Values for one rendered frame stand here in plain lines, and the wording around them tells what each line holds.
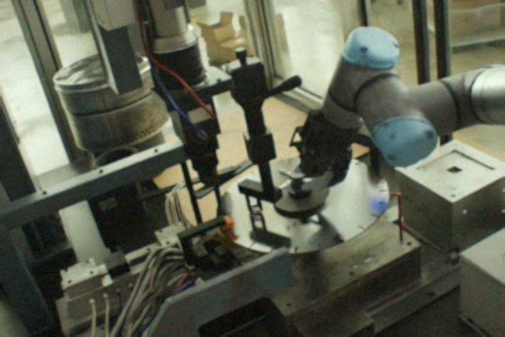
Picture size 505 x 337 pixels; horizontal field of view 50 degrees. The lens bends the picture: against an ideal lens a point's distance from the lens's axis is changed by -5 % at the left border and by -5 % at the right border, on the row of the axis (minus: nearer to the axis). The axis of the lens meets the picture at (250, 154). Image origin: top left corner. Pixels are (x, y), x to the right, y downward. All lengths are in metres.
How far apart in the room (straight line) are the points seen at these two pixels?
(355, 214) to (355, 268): 0.10
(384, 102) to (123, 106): 0.95
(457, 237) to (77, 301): 0.77
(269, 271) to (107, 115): 0.82
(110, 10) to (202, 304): 0.46
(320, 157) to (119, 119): 0.78
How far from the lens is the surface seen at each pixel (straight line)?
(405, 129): 0.72
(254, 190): 1.00
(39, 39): 1.90
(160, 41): 0.85
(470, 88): 0.77
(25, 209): 1.14
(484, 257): 1.00
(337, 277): 1.03
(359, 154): 1.60
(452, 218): 1.14
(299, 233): 0.98
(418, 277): 1.15
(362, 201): 1.04
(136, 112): 1.56
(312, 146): 0.91
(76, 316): 1.18
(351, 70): 0.78
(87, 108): 1.56
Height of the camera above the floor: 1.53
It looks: 27 degrees down
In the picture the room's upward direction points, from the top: 12 degrees counter-clockwise
